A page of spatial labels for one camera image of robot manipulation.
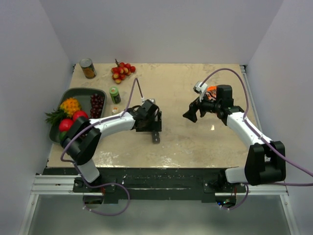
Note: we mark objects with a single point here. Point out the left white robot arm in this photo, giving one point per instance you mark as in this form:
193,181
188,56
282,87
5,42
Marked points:
82,139

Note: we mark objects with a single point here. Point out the dark purple grape bunch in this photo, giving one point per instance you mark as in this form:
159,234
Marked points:
97,104

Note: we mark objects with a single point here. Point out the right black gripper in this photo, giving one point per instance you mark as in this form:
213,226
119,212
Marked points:
191,114

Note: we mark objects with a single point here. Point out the green toy lime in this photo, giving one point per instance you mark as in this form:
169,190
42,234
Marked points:
62,135

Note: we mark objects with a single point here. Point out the tin food can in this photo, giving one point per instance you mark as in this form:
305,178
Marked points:
88,68

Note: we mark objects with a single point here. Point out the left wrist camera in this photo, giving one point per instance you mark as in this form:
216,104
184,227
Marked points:
150,99

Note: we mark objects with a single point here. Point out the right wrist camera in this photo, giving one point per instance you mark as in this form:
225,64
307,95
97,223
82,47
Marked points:
200,88

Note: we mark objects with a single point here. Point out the green lid bottle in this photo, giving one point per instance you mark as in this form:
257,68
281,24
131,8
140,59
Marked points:
114,93

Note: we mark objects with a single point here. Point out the red toy fruit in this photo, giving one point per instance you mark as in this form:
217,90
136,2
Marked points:
65,125

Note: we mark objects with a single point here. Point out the red cherry bunch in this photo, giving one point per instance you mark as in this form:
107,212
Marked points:
121,71

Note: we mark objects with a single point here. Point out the orange cardboard box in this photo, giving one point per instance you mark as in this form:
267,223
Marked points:
211,93

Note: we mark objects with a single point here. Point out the grey weekly pill organizer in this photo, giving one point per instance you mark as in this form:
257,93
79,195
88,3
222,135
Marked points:
155,134

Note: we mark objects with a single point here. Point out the red toy apple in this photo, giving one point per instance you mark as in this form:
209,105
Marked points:
79,114

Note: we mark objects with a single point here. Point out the dark grey tray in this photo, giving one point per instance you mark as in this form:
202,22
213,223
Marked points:
83,96

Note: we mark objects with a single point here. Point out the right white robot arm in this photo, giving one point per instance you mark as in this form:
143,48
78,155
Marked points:
263,165

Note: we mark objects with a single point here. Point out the toy pineapple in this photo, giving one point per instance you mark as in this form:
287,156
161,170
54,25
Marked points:
66,110

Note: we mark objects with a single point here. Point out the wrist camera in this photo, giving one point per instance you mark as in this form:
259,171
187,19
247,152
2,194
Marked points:
200,88
150,99

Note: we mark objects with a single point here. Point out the black base frame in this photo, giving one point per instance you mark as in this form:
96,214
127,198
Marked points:
199,184

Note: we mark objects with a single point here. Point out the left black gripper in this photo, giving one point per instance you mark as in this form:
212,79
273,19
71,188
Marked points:
154,127

